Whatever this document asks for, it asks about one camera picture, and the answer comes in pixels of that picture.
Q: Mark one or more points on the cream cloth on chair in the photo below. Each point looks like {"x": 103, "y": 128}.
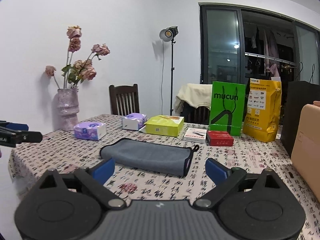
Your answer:
{"x": 195, "y": 95}

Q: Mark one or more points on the purple and grey towel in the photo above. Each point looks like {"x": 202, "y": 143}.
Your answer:
{"x": 147, "y": 156}

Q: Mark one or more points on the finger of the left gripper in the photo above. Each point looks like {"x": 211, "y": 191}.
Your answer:
{"x": 14, "y": 126}
{"x": 10, "y": 137}

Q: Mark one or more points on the white purple tissue pack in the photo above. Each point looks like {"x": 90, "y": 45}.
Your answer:
{"x": 133, "y": 121}

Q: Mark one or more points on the green mucun paper bag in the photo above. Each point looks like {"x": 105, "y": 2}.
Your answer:
{"x": 227, "y": 107}

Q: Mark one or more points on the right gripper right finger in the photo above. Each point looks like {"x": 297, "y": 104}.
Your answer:
{"x": 251, "y": 206}

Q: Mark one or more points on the beige pink case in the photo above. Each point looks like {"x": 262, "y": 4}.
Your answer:
{"x": 306, "y": 151}

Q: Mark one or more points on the red flat box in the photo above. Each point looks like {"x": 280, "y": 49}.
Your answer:
{"x": 219, "y": 138}

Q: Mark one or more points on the yellow printed bag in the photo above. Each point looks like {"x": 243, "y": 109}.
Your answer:
{"x": 263, "y": 110}

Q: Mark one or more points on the black paper bag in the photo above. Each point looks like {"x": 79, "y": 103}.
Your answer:
{"x": 299, "y": 94}

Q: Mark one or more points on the white flat box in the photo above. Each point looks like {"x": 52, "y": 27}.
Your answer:
{"x": 195, "y": 135}

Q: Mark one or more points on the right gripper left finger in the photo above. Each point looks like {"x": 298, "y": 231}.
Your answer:
{"x": 67, "y": 205}

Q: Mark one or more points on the chair under cream cloth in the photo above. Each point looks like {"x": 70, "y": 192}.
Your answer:
{"x": 193, "y": 115}

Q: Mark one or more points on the studio light on stand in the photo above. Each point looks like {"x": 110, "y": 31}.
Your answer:
{"x": 168, "y": 35}

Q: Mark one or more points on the dark framed sliding window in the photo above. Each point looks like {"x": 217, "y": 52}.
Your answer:
{"x": 239, "y": 43}

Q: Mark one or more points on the pink speckled ceramic vase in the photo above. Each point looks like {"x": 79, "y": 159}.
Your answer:
{"x": 68, "y": 108}

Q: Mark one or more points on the lime green cardboard box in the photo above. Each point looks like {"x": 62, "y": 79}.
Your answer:
{"x": 163, "y": 125}

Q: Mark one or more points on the dried pink rose bouquet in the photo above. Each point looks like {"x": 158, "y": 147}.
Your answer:
{"x": 76, "y": 72}

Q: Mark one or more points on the dark wooden chair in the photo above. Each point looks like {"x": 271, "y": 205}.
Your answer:
{"x": 124, "y": 99}

